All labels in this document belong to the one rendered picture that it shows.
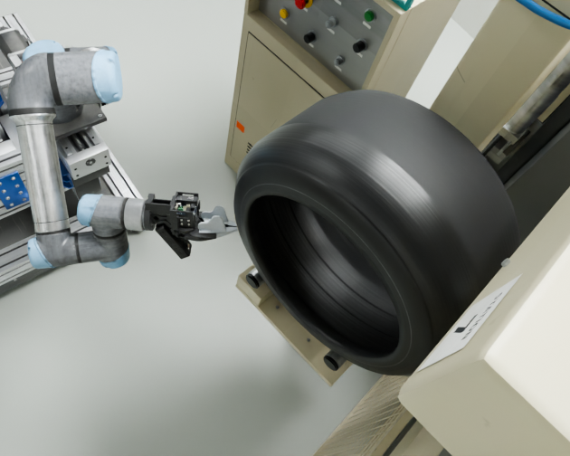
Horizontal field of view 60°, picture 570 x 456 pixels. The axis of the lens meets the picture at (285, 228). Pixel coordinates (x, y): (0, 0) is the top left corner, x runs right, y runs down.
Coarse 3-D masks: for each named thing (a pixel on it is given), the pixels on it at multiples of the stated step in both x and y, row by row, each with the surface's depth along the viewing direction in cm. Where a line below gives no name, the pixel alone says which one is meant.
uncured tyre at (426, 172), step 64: (320, 128) 85; (384, 128) 82; (448, 128) 84; (256, 192) 94; (320, 192) 80; (384, 192) 76; (448, 192) 78; (256, 256) 113; (320, 256) 130; (384, 256) 77; (448, 256) 76; (320, 320) 121; (384, 320) 120; (448, 320) 80
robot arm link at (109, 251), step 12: (84, 240) 116; (96, 240) 116; (108, 240) 115; (120, 240) 117; (84, 252) 115; (96, 252) 116; (108, 252) 117; (120, 252) 119; (108, 264) 120; (120, 264) 121
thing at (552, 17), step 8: (520, 0) 74; (528, 0) 73; (528, 8) 73; (536, 8) 73; (544, 8) 72; (544, 16) 72; (552, 16) 72; (560, 16) 72; (560, 24) 72; (568, 24) 71
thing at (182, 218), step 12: (180, 192) 114; (156, 204) 110; (168, 204) 110; (180, 204) 111; (192, 204) 111; (144, 216) 111; (156, 216) 115; (168, 216) 112; (180, 216) 111; (192, 216) 109; (180, 228) 113; (192, 228) 113
